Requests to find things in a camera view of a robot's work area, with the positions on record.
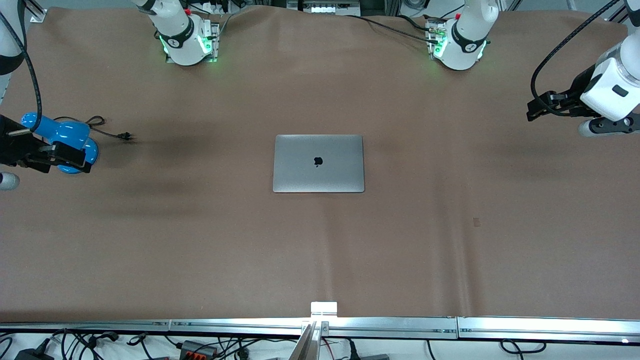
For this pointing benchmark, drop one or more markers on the grey device with connectors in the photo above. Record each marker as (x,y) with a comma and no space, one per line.
(330,7)

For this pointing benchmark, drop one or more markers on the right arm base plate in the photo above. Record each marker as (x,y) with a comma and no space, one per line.
(215,45)

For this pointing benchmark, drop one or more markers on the white power strip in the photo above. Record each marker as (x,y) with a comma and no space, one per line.
(215,6)

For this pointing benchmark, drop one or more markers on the black plug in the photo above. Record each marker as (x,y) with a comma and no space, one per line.
(352,352)

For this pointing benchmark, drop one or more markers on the brown table mat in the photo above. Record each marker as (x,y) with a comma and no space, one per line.
(320,250)

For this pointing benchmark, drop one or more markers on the aluminium frame post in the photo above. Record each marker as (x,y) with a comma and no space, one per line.
(39,15)

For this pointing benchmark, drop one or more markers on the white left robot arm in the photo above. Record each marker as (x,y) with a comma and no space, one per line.
(467,50)

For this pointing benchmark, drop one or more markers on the aluminium profile beam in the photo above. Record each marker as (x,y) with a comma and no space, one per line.
(310,345)

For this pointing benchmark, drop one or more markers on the grey laptop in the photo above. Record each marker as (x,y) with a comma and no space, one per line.
(300,170)

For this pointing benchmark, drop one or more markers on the dark frame post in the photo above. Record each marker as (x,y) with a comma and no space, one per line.
(617,14)

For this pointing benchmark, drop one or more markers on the black orange connector box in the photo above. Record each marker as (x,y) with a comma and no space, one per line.
(197,348)

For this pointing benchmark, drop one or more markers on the black power adapter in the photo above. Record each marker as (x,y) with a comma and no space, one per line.
(30,355)

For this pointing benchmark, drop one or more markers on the aluminium table edge rail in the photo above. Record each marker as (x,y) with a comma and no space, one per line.
(390,327)
(550,330)
(85,326)

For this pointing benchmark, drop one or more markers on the white metal bracket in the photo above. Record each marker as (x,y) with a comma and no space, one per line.
(324,309)

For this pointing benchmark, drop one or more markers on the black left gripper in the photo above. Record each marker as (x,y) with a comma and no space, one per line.
(573,94)

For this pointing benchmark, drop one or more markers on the blue desk lamp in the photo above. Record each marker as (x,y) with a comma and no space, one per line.
(70,131)

